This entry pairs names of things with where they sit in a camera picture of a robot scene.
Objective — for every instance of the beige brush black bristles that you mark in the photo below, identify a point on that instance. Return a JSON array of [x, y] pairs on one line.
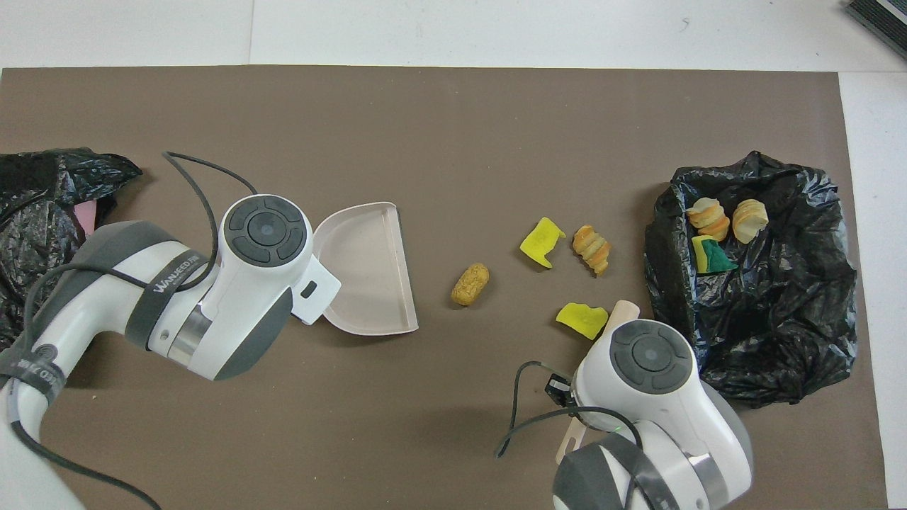
[[623, 310]]

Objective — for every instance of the brown toy bread roll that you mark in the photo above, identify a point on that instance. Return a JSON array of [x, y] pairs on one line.
[[470, 284]]

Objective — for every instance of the pink plastic bin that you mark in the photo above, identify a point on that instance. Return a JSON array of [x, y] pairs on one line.
[[86, 212]]

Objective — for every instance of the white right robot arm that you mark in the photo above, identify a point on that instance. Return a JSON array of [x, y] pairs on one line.
[[659, 411]]

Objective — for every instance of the yellow green sponge piece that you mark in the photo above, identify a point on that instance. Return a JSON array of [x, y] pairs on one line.
[[579, 317], [542, 241], [712, 256]]

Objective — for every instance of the black trash bag bin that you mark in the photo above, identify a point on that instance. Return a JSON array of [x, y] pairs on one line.
[[779, 333], [35, 191]]

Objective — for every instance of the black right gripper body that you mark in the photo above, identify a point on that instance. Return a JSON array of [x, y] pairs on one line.
[[560, 391]]

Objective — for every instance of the dark ribbed box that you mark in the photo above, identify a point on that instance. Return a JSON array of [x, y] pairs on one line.
[[882, 21]]

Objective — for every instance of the brown table mat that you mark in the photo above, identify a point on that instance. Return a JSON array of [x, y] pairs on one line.
[[453, 127]]

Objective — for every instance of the beige plastic dustpan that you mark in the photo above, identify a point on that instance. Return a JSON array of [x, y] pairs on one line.
[[368, 276]]

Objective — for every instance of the striped toy croissant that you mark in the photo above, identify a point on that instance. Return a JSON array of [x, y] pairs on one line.
[[750, 219], [592, 248], [708, 217]]

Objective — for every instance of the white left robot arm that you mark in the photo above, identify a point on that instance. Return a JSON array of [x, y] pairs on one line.
[[262, 280]]

